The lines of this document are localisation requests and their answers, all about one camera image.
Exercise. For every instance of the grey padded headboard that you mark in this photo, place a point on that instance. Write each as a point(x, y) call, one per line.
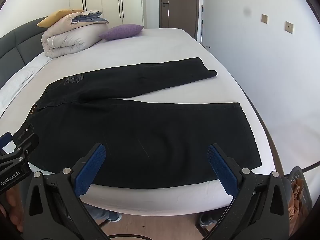
point(15, 47)

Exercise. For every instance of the person's left hand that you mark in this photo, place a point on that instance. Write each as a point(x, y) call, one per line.
point(15, 205)

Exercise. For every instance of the black pants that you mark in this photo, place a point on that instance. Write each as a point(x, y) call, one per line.
point(150, 135)

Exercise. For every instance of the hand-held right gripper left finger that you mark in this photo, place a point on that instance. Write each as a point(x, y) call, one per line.
point(93, 167)

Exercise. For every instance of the person's right foot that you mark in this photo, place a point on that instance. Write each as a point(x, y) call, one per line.
point(207, 220)

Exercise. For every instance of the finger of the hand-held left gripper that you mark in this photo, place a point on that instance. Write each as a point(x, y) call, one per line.
point(5, 141)
point(30, 143)

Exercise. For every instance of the brown door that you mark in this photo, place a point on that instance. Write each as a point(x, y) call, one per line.
point(180, 5)

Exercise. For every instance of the brown cloth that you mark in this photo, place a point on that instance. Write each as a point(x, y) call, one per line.
point(297, 192)

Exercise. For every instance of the yellow pillow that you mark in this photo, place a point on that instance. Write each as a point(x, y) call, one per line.
point(55, 17)

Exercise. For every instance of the folded beige duvet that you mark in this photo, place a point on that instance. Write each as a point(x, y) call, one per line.
point(67, 37)

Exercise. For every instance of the person's left foot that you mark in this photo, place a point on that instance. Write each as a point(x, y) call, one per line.
point(105, 213)

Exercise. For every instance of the white bed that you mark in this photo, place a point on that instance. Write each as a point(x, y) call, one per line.
point(162, 45)

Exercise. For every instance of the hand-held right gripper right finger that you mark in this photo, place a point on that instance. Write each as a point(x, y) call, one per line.
point(221, 167)

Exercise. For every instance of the folded blue-grey cloth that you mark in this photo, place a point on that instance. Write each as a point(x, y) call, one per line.
point(92, 17)

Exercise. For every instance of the purple pillow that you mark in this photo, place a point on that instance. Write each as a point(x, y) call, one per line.
point(122, 31)

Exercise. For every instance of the white wardrobe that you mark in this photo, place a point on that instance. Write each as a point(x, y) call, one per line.
point(110, 0)

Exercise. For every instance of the beige wall socket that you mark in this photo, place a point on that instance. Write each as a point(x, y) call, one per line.
point(264, 18)
point(289, 27)

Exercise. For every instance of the person's foot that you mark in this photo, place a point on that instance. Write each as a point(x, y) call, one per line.
point(207, 220)
point(105, 213)

